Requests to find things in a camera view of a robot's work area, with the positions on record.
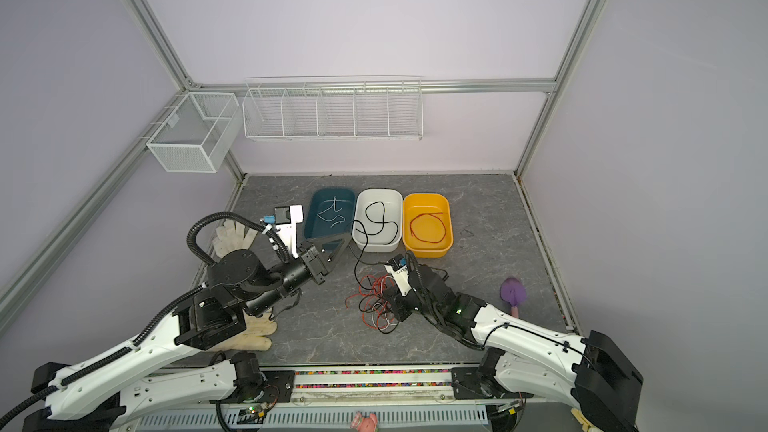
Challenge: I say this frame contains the red black white cables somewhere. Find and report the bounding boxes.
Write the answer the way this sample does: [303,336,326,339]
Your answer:
[344,272,403,335]

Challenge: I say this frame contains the white cable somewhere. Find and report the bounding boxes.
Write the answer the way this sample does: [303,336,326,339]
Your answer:
[316,195,347,229]

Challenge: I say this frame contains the black cable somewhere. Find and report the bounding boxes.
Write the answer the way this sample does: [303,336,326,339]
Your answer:
[351,218,385,292]
[362,200,400,239]

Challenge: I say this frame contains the red cable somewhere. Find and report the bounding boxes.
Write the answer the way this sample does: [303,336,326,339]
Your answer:
[409,211,448,245]

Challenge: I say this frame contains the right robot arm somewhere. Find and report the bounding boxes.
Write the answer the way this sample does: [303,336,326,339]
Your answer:
[383,254,644,431]

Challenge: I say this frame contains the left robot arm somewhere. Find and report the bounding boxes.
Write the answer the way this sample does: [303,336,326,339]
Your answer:
[1,211,351,431]

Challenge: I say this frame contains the teal plastic bin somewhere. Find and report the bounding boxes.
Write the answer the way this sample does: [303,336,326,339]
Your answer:
[304,187,357,239]

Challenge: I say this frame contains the white plastic bin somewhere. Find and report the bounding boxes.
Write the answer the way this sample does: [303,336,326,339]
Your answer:
[351,189,403,253]

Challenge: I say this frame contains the yellow plastic bin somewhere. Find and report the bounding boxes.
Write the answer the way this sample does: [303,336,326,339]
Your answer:
[402,193,454,258]

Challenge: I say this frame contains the white cotton glove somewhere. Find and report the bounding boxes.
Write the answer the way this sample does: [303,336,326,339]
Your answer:
[212,219,258,258]

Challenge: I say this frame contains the beige rubber glove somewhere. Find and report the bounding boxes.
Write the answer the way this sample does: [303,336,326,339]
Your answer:
[210,309,277,352]

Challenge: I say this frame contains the pink purple brush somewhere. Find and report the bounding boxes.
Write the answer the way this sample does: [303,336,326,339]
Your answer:
[499,277,527,318]

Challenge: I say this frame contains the pink object at bottom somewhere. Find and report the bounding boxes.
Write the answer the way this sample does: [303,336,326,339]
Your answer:
[350,412,378,432]

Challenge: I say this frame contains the small white mesh basket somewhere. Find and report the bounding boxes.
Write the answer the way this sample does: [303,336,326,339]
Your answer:
[147,92,242,173]

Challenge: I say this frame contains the cream object bottom right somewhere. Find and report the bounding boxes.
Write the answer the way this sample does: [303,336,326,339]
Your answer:
[570,408,602,432]

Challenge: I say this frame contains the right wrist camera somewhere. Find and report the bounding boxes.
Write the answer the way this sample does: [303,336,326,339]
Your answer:
[385,254,412,297]

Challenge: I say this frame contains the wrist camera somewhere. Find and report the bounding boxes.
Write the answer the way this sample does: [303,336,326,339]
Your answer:
[385,254,412,297]
[262,205,304,258]

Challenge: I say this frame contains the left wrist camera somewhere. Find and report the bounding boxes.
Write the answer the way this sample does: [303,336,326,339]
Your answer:
[262,205,304,258]

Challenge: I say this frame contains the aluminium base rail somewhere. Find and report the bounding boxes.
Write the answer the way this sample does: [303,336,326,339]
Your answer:
[120,362,522,415]

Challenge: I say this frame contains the long white wire rack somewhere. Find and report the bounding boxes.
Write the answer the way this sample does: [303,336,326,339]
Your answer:
[241,76,424,141]

